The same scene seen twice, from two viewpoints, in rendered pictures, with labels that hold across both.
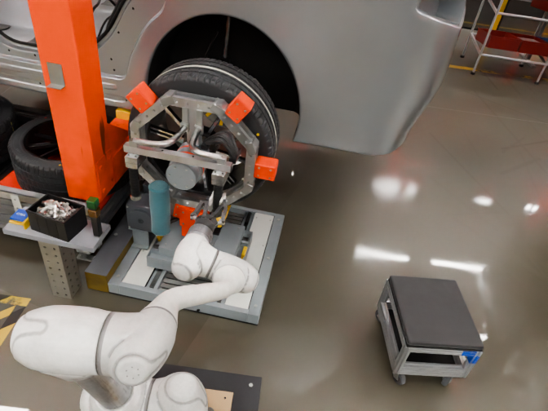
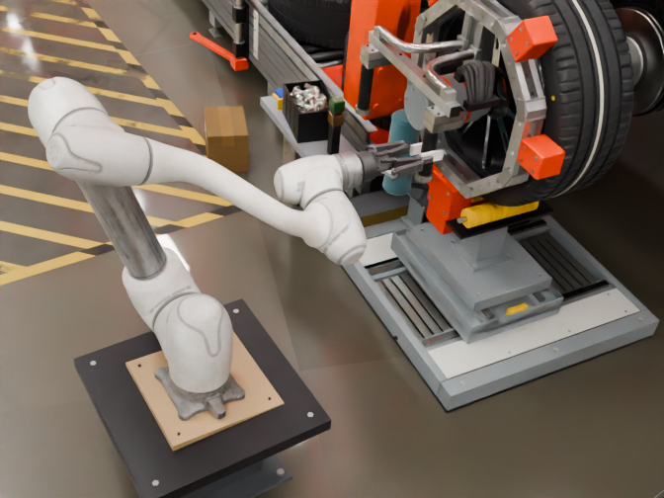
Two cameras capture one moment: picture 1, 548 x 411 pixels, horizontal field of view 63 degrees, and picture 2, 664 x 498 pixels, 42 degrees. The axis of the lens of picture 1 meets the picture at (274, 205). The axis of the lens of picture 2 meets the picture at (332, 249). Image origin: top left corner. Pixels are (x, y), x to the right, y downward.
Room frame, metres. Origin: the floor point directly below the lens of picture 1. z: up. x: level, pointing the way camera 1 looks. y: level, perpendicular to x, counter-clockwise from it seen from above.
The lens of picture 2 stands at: (0.17, -1.15, 2.04)
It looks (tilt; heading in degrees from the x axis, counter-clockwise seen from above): 41 degrees down; 55
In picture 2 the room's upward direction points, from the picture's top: 5 degrees clockwise
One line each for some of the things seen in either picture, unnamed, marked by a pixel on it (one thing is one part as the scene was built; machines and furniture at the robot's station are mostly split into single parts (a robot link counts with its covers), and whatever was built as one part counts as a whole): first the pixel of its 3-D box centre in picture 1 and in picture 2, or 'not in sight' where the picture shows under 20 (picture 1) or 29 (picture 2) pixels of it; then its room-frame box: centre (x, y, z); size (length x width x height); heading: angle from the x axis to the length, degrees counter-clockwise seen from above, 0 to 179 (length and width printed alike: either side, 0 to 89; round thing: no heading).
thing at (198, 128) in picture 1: (209, 136); (462, 60); (1.50, 0.28, 1.03); 0.19 x 0.18 x 0.11; 175
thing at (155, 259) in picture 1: (201, 248); (473, 271); (1.80, 0.36, 0.13); 0.50 x 0.36 x 0.10; 85
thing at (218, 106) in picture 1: (194, 155); (469, 96); (1.63, 0.37, 0.85); 0.54 x 0.07 x 0.54; 85
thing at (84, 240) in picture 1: (58, 228); (306, 127); (1.48, 0.97, 0.44); 0.43 x 0.17 x 0.03; 85
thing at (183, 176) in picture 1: (188, 163); (448, 100); (1.56, 0.38, 0.85); 0.21 x 0.14 x 0.14; 175
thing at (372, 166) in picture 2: (205, 223); (373, 164); (1.23, 0.24, 0.83); 0.09 x 0.08 x 0.07; 175
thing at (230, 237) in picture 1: (204, 223); (484, 229); (1.80, 0.36, 0.32); 0.40 x 0.30 x 0.28; 85
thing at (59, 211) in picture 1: (57, 216); (309, 109); (1.48, 0.96, 0.51); 0.20 x 0.14 x 0.13; 76
